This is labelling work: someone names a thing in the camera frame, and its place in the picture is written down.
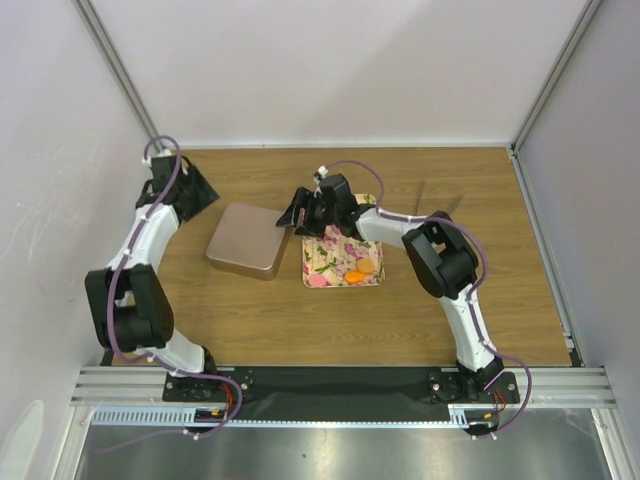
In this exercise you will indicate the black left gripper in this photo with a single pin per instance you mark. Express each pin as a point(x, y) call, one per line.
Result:
point(206, 195)

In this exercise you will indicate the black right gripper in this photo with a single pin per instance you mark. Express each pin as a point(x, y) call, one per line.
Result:
point(289, 217)

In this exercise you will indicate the pink tin lid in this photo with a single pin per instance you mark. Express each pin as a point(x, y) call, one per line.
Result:
point(247, 220)

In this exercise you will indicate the metal tongs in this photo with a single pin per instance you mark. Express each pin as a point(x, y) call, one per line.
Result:
point(428, 202)

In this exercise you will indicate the gold cookie tin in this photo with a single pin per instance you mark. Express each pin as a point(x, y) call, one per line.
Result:
point(250, 256)

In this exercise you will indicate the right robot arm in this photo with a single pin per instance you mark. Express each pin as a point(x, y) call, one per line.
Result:
point(439, 252)

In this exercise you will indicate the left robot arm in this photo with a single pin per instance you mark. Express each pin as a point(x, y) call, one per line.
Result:
point(131, 312)

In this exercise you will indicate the floral serving tray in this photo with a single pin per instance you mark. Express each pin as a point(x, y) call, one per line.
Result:
point(335, 254)

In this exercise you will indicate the pink round cookie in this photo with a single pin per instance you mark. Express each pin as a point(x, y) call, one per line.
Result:
point(317, 281)

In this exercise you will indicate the tan round sandwich cookie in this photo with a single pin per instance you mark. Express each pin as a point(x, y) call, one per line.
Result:
point(365, 265)

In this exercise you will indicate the orange leaf cookie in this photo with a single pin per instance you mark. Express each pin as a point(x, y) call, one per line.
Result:
point(354, 277)

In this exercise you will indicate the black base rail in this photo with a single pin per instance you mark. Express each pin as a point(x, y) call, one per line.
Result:
point(370, 389)

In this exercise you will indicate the grey slotted cable duct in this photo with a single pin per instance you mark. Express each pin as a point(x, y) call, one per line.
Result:
point(205, 418)

